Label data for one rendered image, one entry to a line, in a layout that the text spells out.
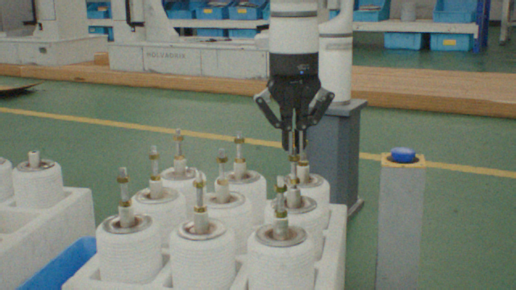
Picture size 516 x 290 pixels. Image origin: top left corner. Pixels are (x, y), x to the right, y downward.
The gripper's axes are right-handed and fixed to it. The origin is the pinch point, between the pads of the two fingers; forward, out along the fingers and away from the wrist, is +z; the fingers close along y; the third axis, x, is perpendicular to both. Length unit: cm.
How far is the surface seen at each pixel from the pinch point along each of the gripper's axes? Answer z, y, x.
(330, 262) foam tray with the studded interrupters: 17.8, 3.6, -7.5
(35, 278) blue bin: 24, -43, 12
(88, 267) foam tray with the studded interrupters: 17.8, -33.1, 0.7
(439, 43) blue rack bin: 30, 266, 391
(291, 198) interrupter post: 9.2, -0.7, -0.9
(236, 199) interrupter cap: 10.5, -8.6, 4.5
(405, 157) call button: 3.5, 18.1, -2.8
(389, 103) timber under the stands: 34, 104, 170
